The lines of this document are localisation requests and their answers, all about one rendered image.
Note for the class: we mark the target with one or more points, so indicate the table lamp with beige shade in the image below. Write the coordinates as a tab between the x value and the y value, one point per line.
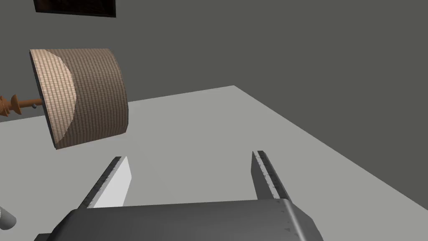
80	97

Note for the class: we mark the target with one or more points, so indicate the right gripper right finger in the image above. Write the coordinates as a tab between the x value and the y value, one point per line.
267	182

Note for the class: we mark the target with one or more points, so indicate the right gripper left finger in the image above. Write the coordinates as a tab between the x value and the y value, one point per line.
112	187

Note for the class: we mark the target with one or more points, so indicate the dark picture on wall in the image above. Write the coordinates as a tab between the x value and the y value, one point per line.
75	7

